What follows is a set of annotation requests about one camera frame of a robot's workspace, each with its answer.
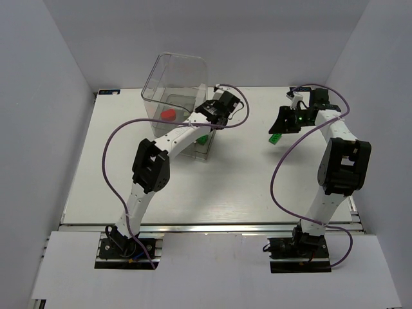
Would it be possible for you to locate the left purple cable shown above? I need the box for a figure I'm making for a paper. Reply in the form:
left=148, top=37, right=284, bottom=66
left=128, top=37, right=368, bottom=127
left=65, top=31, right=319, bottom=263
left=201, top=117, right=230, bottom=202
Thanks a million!
left=101, top=84, right=251, bottom=270

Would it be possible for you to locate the red rounded brick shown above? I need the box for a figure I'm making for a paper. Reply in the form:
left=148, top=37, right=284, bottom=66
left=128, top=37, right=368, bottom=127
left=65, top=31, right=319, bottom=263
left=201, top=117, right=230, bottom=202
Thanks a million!
left=160, top=109, right=176, bottom=122

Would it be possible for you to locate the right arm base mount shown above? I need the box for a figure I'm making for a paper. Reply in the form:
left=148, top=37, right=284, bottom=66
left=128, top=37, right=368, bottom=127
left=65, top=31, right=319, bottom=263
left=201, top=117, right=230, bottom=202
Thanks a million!
left=262, top=238, right=332, bottom=274

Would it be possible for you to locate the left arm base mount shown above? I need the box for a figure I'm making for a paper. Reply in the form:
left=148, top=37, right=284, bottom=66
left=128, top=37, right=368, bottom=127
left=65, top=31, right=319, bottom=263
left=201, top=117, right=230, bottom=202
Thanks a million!
left=94, top=238, right=163, bottom=270

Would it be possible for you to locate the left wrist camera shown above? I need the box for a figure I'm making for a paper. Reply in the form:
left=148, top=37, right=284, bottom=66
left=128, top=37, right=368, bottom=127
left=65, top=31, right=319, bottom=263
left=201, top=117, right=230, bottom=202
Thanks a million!
left=212, top=84, right=230, bottom=100

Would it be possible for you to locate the green long brick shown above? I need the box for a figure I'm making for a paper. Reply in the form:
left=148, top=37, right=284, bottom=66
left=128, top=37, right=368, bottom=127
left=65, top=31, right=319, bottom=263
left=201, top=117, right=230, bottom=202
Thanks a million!
left=268, top=133, right=282, bottom=145

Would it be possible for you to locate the right blue table label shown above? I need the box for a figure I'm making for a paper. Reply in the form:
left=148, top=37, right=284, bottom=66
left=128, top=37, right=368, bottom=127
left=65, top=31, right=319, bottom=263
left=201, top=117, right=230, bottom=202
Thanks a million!
left=289, top=86, right=312, bottom=92

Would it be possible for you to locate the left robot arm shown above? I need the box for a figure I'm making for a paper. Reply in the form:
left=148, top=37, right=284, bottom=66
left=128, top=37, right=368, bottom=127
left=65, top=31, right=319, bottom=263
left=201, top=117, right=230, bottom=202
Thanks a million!
left=106, top=89, right=241, bottom=258

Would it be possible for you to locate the green square brick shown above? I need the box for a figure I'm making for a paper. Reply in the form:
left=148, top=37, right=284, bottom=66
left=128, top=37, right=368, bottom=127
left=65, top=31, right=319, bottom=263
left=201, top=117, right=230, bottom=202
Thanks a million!
left=196, top=135, right=209, bottom=145

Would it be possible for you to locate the left blue table label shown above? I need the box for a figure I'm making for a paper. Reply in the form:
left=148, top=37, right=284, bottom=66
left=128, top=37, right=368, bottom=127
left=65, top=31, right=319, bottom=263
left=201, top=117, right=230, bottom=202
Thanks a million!
left=98, top=89, right=120, bottom=95

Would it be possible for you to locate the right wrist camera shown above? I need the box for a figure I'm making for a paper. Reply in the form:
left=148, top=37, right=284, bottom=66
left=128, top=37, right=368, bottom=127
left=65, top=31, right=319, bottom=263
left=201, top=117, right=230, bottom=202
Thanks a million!
left=286, top=91, right=303, bottom=109

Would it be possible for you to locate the blue table label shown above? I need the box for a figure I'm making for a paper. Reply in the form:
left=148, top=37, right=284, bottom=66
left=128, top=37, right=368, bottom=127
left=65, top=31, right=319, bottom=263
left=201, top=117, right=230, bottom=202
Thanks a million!
left=289, top=86, right=312, bottom=92
left=98, top=89, right=120, bottom=95

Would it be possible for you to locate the clear plastic drawer cover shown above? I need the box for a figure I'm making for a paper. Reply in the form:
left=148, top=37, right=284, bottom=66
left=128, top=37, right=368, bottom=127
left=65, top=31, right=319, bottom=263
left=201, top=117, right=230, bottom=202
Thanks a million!
left=141, top=52, right=208, bottom=119

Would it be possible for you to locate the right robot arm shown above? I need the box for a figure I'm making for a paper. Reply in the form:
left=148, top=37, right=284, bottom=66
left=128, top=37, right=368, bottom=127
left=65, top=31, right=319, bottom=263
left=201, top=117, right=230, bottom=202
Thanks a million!
left=269, top=86, right=371, bottom=250

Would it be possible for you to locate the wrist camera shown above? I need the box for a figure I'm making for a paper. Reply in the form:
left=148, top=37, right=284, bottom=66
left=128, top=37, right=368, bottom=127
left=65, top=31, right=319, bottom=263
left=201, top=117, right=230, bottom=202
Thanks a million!
left=286, top=91, right=303, bottom=109
left=212, top=84, right=230, bottom=100

